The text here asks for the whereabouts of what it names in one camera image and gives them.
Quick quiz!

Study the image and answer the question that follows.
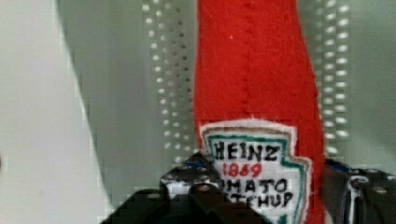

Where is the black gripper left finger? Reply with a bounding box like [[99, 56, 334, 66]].
[[100, 152, 269, 224]]

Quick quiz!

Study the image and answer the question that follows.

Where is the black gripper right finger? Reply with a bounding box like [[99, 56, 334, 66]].
[[321, 159, 396, 224]]

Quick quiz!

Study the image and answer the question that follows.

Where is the green oval strainer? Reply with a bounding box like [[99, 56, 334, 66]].
[[54, 0, 396, 206]]

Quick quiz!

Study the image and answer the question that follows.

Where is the red felt ketchup bottle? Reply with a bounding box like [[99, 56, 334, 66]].
[[194, 0, 325, 224]]

